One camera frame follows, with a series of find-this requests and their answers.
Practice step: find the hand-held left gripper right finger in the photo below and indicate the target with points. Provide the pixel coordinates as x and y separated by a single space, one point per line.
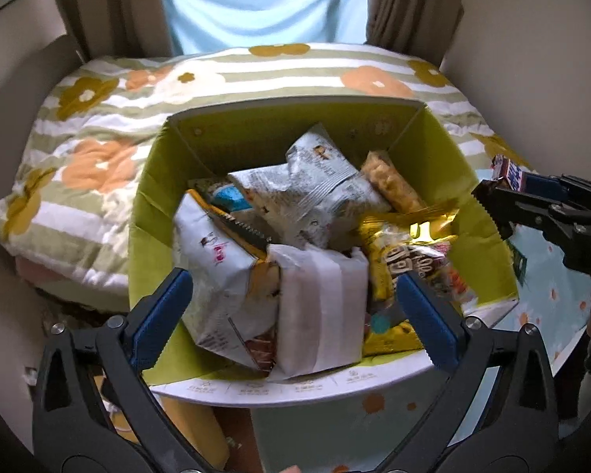
428 325

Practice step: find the white taped snack packet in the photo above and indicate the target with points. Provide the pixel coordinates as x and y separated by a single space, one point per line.
320 305

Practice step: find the green snack packet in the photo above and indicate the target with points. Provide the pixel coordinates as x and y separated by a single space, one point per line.
519 263

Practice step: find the striped floral quilt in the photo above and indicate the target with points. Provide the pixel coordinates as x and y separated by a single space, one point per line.
103 108

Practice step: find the gold snack packet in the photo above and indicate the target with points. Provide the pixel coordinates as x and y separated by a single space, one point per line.
404 256

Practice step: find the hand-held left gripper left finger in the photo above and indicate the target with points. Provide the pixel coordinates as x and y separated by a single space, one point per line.
160 320

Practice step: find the white crinkled snack packet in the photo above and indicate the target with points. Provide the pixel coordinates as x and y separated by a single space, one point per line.
216 276

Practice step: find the brown curtain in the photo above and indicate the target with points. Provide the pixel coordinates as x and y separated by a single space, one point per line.
413 5
108 5

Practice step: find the brown candy bar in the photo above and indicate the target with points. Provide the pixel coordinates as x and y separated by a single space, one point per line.
509 170

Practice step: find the yellow box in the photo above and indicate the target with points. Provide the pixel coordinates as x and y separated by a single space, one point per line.
197 428

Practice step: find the grey silver snack packet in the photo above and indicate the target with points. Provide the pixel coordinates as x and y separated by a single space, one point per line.
320 177

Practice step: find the light blue daisy sheet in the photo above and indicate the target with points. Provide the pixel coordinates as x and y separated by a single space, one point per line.
546 315

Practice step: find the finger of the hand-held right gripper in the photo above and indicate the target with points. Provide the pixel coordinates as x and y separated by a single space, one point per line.
546 186
502 204

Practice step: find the blue label snack packet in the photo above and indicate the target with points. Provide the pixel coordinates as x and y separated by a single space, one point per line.
226 197

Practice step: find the yellow snack packet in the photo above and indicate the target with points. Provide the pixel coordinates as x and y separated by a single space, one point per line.
241 229

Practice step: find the light blue window cloth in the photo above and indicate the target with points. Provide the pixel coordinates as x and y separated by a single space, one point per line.
266 0

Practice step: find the green cardboard box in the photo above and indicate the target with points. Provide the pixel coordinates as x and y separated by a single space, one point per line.
423 157

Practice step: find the orange cracker bar packet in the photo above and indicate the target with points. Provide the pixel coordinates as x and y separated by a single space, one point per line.
389 182

